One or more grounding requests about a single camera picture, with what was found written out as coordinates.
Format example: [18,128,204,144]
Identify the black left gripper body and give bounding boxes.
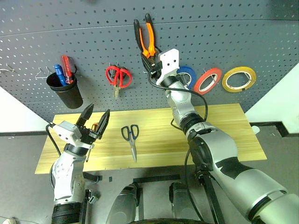
[76,125,97,145]

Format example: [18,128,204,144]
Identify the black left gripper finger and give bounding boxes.
[75,103,95,128]
[95,108,111,140]

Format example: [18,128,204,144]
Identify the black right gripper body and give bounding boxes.
[150,54,164,79]

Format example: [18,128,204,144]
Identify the orange and black pliers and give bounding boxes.
[133,13,157,70]

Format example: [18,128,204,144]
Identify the blue tape roll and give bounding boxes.
[176,65,198,91]

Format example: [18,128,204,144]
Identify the red tape roll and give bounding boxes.
[193,67,223,96]

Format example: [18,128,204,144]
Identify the grey perforated pegboard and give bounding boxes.
[0,0,299,122]

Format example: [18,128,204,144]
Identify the metal pegboard hook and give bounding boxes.
[34,66,52,79]
[0,63,15,75]

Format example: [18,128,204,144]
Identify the yellow tape roll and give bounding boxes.
[221,66,257,93]

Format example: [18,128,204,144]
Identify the black cup holder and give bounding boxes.
[46,71,84,110]

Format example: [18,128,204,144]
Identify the black and blue scissors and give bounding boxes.
[120,124,139,163]

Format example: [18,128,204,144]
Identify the dark grey rounded shape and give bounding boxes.
[105,182,142,224]
[168,181,202,223]

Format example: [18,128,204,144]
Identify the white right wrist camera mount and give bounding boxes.
[155,48,181,86]

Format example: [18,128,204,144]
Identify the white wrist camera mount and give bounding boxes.
[53,120,94,150]
[155,48,181,86]

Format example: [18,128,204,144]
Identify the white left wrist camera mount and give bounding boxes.
[53,120,94,150]

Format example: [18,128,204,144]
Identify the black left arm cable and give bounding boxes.
[45,123,62,156]

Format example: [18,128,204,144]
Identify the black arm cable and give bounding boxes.
[147,72,209,224]
[45,123,62,156]

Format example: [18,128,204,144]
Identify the red handled scissors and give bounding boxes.
[105,65,133,99]

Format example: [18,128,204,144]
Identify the black table bracket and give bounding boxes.
[83,172,103,185]

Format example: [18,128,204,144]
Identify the blue handled screwdriver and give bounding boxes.
[53,64,67,86]

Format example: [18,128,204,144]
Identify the red handled screwdriver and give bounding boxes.
[60,55,75,84]

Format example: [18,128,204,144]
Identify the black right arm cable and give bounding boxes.
[147,72,209,224]

